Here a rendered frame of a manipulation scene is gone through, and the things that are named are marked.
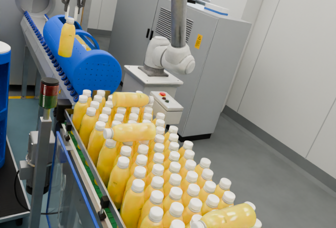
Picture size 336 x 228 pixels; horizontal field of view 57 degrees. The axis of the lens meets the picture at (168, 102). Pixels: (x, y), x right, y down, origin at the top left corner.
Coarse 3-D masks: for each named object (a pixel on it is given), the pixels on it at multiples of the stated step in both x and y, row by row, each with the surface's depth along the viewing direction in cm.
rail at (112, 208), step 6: (66, 114) 149; (72, 126) 140; (72, 132) 140; (78, 138) 132; (78, 144) 132; (84, 150) 126; (84, 156) 126; (90, 162) 120; (90, 168) 120; (96, 174) 114; (96, 180) 114; (102, 186) 109; (102, 192) 109; (114, 210) 100; (114, 216) 100; (120, 222) 96
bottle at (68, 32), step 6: (66, 24) 154; (72, 24) 156; (66, 30) 154; (72, 30) 155; (60, 36) 157; (66, 36) 155; (72, 36) 157; (60, 42) 157; (66, 42) 156; (72, 42) 159; (60, 48) 158; (66, 48) 158; (72, 48) 162; (60, 54) 159; (66, 54) 159
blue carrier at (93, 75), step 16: (64, 16) 225; (48, 32) 214; (80, 32) 196; (80, 48) 172; (96, 48) 207; (64, 64) 176; (80, 64) 162; (96, 64) 167; (112, 64) 172; (80, 80) 166; (96, 80) 171; (112, 80) 176
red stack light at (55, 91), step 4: (40, 84) 110; (44, 84) 109; (40, 88) 110; (44, 88) 109; (48, 88) 109; (52, 88) 109; (56, 88) 111; (40, 92) 110; (44, 92) 109; (48, 92) 109; (52, 92) 110; (56, 92) 112
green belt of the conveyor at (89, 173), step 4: (64, 124) 155; (68, 132) 149; (72, 136) 146; (72, 140) 143; (76, 144) 141; (76, 148) 139; (80, 152) 137; (80, 156) 134; (84, 160) 132; (84, 164) 130; (88, 168) 128; (88, 172) 126; (92, 176) 124; (92, 180) 122; (92, 184) 120; (96, 188) 118; (96, 192) 116; (100, 192) 117; (100, 196) 115; (104, 208) 110; (108, 208) 111; (108, 212) 109; (108, 216) 107; (112, 216) 108; (112, 220) 106; (112, 224) 104; (116, 224) 105
